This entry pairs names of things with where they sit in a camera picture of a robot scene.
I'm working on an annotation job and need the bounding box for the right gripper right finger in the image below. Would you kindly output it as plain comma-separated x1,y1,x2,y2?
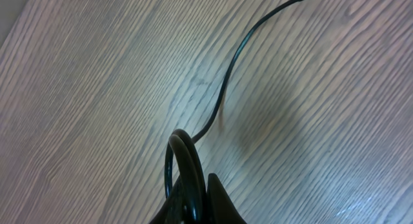
206,173,246,224

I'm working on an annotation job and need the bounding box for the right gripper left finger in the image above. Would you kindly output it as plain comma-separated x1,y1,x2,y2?
149,178,184,224

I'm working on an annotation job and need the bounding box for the black USB-C cable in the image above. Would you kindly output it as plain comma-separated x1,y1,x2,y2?
163,0,327,224

